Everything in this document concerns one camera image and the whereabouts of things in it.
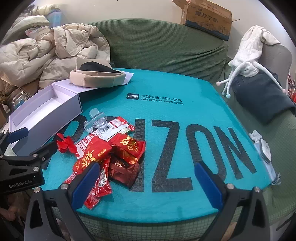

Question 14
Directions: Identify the white gift box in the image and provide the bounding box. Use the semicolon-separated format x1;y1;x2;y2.
9;71;134;157

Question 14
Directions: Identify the teal POIZON bubble mailer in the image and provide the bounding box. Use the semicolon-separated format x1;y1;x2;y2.
40;68;273;224

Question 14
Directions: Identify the long red white snack packet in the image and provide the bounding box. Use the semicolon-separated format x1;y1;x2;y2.
76;116;135;159

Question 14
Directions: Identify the clear plastic jar blue label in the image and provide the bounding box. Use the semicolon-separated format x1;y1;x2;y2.
11;91;29;111

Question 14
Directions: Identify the Heinz ketchup sachet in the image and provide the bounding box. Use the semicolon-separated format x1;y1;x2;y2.
64;172;100;210
95;156;112;198

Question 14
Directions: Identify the white tissue and plastic pack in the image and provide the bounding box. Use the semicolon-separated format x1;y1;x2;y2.
248;130;281;185

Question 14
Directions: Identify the cardboard box on sofa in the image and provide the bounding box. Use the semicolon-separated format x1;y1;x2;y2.
173;0;232;41

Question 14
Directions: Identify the dark red Kisses packet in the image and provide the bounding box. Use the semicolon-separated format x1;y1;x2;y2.
108;155;139;188

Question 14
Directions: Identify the dark blue folded garment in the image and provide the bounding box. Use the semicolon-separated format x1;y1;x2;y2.
231;71;295;124

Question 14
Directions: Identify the red gold candy packet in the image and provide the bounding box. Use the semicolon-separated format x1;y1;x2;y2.
73;136;112;174
108;133;146;165

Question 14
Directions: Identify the clear plastic clip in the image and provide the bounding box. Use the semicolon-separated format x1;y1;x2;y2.
83;108;107;133

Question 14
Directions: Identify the beige puffer jacket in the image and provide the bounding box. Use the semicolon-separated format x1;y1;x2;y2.
1;23;110;88

